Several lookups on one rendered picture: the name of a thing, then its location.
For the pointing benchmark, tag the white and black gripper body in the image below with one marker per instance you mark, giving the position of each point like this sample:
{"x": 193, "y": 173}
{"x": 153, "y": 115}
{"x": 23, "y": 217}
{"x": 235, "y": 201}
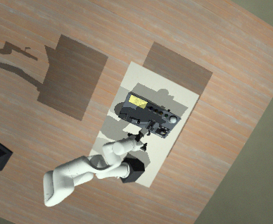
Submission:
{"x": 137, "y": 144}

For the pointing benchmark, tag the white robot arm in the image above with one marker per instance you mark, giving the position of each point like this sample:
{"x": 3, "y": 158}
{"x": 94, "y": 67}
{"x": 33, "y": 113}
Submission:
{"x": 61, "y": 181}

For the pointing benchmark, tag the dark grey control console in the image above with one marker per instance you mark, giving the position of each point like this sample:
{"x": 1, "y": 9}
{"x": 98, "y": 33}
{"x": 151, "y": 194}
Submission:
{"x": 144, "y": 114}

